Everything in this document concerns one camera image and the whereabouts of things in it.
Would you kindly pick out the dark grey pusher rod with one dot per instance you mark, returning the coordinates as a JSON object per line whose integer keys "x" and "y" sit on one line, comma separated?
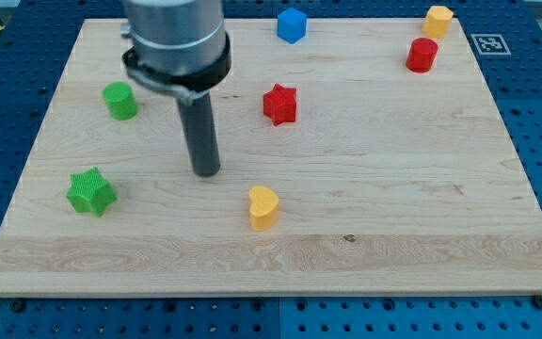
{"x": 199, "y": 131}

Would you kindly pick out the yellow heart block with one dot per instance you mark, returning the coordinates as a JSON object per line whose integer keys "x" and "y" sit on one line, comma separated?
{"x": 263, "y": 208}

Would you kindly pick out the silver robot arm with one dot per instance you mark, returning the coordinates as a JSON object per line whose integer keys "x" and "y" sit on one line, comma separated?
{"x": 181, "y": 49}

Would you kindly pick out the green cylinder block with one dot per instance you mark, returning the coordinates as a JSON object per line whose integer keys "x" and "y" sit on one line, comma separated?
{"x": 120, "y": 101}

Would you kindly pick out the red star block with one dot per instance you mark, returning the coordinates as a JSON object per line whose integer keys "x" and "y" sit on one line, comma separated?
{"x": 280, "y": 104}

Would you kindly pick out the green star block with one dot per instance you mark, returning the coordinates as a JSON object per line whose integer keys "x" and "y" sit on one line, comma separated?
{"x": 90, "y": 192}

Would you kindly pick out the blue cube block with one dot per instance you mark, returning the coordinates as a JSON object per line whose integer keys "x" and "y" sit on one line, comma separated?
{"x": 292, "y": 25}

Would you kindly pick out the wooden board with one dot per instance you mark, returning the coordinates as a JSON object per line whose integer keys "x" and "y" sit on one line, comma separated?
{"x": 390, "y": 182}

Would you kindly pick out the red cylinder block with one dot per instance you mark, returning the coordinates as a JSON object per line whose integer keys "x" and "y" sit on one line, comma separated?
{"x": 421, "y": 55}

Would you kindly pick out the yellow hexagon block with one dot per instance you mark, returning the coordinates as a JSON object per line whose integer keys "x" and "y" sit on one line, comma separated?
{"x": 437, "y": 21}

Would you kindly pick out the fiducial marker tag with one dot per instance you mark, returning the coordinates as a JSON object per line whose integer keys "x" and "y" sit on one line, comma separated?
{"x": 489, "y": 44}

